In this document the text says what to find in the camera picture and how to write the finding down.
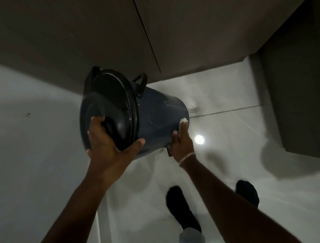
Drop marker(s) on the person's left hand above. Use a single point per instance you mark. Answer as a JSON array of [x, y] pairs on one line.
[[106, 155]]

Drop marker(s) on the person's right hand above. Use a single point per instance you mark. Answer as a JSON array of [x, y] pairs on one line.
[[183, 147]]

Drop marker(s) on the person's left thumb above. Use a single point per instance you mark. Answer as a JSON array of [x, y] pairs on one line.
[[132, 147]]

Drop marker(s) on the person's right thumb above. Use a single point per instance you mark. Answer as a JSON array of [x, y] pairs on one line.
[[175, 137]]

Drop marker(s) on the small white cloth piece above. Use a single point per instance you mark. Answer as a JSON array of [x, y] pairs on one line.
[[184, 120]]

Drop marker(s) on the dark blue plastic bucket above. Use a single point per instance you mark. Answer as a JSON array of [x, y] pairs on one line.
[[157, 115]]

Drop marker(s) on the black bucket lid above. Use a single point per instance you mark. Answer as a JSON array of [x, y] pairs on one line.
[[110, 107]]

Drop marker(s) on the person's left forearm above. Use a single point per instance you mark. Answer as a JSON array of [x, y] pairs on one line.
[[85, 200]]

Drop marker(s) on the person's right forearm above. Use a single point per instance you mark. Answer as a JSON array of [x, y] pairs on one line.
[[225, 200]]

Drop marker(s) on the person's left black shoe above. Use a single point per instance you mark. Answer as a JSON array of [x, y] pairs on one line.
[[182, 207]]

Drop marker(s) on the person's black shoe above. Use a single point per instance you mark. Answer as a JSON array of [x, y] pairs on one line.
[[247, 192], [182, 207]]

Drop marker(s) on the person's right black shoe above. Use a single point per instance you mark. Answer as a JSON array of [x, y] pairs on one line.
[[247, 192]]

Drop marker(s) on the grey trouser leg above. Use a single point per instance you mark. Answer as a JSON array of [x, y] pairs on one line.
[[191, 235]]

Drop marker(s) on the brown cabinet door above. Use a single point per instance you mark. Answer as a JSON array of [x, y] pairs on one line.
[[200, 32], [62, 37]]

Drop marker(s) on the brown side cabinet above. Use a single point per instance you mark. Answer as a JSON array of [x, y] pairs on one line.
[[295, 82]]

